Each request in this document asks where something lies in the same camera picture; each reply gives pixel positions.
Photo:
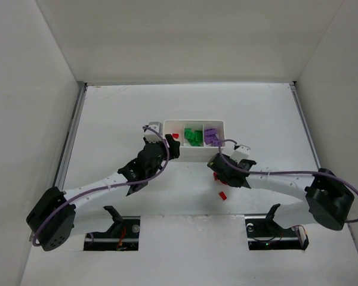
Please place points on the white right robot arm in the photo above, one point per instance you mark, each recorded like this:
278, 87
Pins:
323, 198

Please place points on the long green lego plate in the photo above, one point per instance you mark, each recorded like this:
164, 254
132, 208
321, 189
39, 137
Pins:
195, 143

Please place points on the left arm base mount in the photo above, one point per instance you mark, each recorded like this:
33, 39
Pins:
122, 235

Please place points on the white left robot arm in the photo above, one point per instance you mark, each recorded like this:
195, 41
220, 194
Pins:
59, 214

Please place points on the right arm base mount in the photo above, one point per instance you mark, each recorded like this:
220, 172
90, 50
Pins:
263, 233

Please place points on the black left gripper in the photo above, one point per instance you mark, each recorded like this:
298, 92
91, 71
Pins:
161, 147

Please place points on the white divided plastic container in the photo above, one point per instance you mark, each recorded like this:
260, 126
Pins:
187, 152

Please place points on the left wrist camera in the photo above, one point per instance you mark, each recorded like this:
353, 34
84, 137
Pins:
153, 132

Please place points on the green square lego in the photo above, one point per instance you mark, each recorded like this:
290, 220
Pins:
198, 135
188, 134

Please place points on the large purple arch lego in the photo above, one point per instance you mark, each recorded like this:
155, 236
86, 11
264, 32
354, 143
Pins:
210, 136

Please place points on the green two-stud lego brick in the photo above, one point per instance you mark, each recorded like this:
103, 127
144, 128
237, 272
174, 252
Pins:
191, 137

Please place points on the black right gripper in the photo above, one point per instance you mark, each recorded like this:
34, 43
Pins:
219, 168

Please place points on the small purple curved lego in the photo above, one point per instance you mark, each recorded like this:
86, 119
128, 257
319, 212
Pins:
216, 143

